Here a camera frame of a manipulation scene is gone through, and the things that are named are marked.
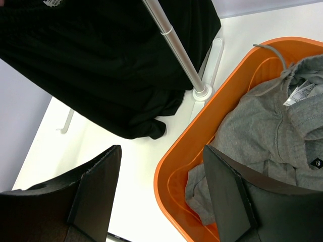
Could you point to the orange plastic laundry basket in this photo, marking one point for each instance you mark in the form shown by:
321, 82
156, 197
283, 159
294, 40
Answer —
180, 183

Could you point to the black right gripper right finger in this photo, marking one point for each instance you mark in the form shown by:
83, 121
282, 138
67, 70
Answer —
249, 206

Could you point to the black shorts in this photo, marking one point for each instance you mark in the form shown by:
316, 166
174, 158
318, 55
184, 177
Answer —
30, 44

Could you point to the grey shorts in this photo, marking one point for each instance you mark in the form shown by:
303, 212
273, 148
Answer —
276, 128

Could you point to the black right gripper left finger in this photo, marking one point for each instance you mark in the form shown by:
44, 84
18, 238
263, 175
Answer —
74, 206

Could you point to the white and chrome clothes rack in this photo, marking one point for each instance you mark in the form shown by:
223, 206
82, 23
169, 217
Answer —
181, 63

